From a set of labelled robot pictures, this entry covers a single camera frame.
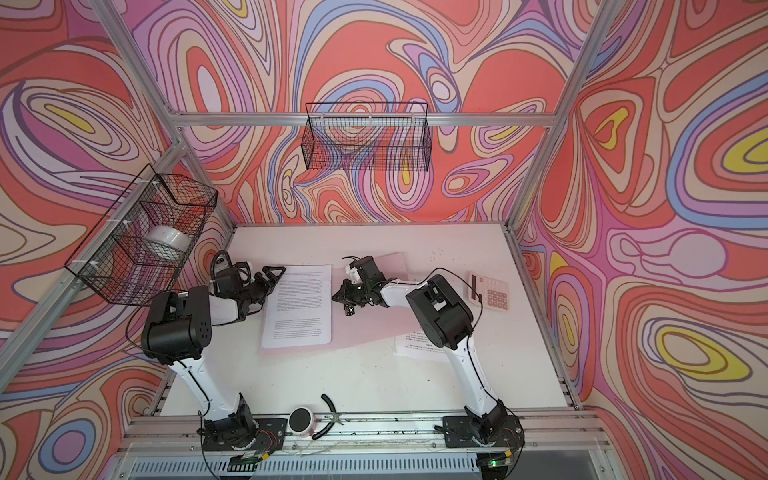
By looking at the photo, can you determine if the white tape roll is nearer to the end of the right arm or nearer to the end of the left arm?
the end of the left arm

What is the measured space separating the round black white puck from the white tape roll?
0.49 meters

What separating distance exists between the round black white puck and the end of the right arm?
1.02 ft

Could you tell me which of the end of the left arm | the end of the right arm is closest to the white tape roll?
the end of the left arm

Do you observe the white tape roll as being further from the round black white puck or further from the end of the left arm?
the round black white puck

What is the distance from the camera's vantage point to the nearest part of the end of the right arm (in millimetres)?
827

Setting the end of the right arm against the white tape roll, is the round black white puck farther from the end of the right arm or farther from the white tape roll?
the white tape roll

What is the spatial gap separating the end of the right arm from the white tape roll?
0.42 metres

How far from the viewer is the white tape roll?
719 mm

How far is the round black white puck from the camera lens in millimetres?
716
